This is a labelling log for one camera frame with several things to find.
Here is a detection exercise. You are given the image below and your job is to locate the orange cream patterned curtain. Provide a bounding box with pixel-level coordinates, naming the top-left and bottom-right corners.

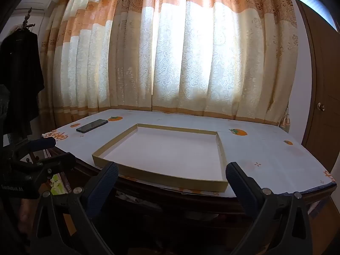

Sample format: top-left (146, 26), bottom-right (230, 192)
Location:
top-left (40, 0), bottom-right (153, 124)
top-left (143, 0), bottom-right (299, 124)

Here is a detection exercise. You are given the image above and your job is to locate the black smartphone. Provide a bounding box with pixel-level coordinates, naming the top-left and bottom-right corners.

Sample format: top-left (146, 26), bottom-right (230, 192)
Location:
top-left (76, 119), bottom-right (109, 134)

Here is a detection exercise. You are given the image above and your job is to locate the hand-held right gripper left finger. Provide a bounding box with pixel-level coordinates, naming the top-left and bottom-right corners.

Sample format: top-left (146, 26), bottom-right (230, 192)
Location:
top-left (29, 161), bottom-right (119, 255)

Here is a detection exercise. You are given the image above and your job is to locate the brown wooden door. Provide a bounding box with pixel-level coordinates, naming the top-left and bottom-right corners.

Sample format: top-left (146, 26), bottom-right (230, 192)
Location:
top-left (297, 0), bottom-right (340, 171)

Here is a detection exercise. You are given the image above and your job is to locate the black hanging garment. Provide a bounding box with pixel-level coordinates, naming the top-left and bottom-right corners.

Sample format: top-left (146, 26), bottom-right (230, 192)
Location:
top-left (0, 28), bottom-right (45, 139)

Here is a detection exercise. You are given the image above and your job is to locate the yellow green printed cloth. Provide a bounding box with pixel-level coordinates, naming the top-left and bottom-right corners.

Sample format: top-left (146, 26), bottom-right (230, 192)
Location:
top-left (50, 174), bottom-right (67, 196)

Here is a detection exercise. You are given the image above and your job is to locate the transom window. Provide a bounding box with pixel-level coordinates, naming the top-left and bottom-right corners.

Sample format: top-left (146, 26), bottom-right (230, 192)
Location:
top-left (288, 0), bottom-right (338, 31)

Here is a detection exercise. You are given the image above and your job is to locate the curtain tassel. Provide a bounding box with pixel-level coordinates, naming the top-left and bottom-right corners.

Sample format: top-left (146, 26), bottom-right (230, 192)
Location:
top-left (279, 106), bottom-right (290, 132)

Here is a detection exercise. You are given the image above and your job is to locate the clothes hanger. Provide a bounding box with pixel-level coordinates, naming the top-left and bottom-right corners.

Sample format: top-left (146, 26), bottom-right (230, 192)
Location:
top-left (13, 7), bottom-right (37, 32)

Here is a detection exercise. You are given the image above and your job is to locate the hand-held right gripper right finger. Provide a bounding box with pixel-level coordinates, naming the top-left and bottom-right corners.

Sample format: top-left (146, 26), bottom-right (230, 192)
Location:
top-left (225, 161), bottom-right (312, 255)

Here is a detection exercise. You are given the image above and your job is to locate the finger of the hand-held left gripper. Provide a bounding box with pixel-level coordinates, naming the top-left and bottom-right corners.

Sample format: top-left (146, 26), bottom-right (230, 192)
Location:
top-left (10, 137), bottom-right (57, 160)
top-left (23, 152), bottom-right (77, 184)

